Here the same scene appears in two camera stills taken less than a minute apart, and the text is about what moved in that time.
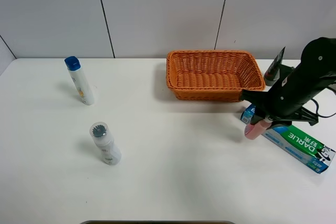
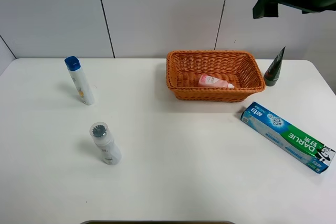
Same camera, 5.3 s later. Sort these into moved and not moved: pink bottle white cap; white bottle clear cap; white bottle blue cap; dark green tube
Moved: pink bottle white cap
Not moved: white bottle blue cap; white bottle clear cap; dark green tube
